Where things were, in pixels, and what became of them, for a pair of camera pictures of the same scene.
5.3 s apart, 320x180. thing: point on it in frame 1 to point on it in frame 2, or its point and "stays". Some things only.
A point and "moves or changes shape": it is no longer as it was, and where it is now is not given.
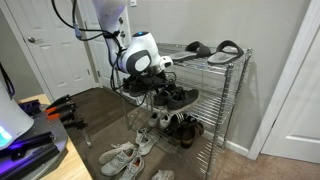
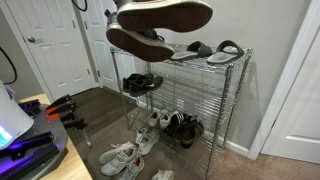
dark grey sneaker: (179, 98) moves or changes shape
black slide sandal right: (227, 51) stays
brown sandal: (188, 131) stays
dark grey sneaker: (161, 98) to (164, 15)
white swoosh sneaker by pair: (163, 175) stays
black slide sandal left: (192, 51) stays
